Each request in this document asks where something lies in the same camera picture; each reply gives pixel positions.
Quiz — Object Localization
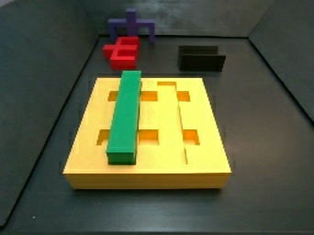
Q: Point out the yellow slotted board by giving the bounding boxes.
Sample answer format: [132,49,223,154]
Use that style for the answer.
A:
[64,78,231,189]

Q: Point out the green long block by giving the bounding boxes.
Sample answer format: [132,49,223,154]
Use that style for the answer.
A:
[105,71,141,165]

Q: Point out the red cross-shaped block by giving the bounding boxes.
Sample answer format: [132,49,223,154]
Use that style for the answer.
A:
[102,37,140,70]

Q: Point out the purple cross-shaped block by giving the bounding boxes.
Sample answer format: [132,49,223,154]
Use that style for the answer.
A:
[108,8,156,43]

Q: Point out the black angle bracket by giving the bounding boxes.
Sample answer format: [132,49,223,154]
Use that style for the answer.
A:
[177,46,225,72]

